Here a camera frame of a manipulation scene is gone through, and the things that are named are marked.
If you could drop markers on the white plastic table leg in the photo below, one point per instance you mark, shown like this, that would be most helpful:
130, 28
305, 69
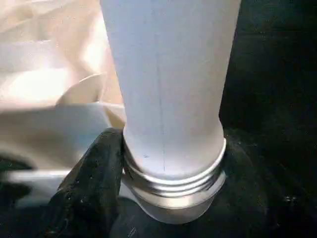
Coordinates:
168, 86

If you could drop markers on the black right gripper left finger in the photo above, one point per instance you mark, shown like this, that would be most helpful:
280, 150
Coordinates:
89, 188

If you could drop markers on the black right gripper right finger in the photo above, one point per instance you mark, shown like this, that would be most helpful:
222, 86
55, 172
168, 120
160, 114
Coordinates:
260, 198

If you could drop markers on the black work mat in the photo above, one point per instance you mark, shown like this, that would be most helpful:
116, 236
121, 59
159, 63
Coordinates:
277, 74

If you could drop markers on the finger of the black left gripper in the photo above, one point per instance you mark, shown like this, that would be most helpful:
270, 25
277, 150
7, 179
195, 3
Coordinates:
15, 162

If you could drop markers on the white plastic table top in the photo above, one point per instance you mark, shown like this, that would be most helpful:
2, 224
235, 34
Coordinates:
49, 86

